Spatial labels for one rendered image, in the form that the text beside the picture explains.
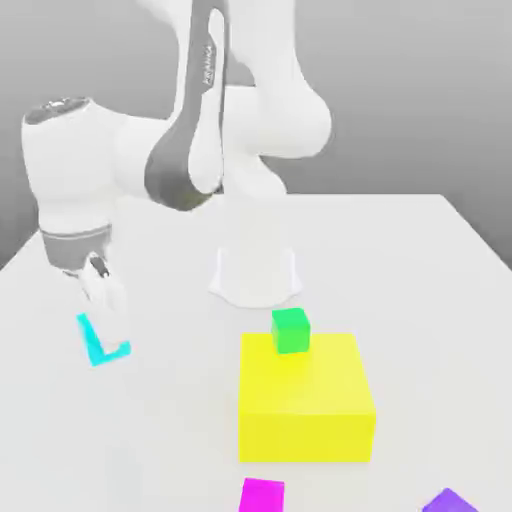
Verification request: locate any small cyan cube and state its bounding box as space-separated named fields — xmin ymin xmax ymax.
xmin=75 ymin=312 xmax=132 ymax=368

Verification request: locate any large yellow box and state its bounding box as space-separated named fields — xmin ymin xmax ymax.
xmin=238 ymin=332 xmax=377 ymax=464

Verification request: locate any small magenta cube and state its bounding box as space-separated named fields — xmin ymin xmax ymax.
xmin=238 ymin=477 xmax=286 ymax=512

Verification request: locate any small purple cube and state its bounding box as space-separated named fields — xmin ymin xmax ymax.
xmin=421 ymin=487 xmax=481 ymax=512

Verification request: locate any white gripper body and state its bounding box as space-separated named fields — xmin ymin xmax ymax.
xmin=78 ymin=272 xmax=129 ymax=321

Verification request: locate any small green cube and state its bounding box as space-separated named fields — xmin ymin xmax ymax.
xmin=270 ymin=307 xmax=312 ymax=356

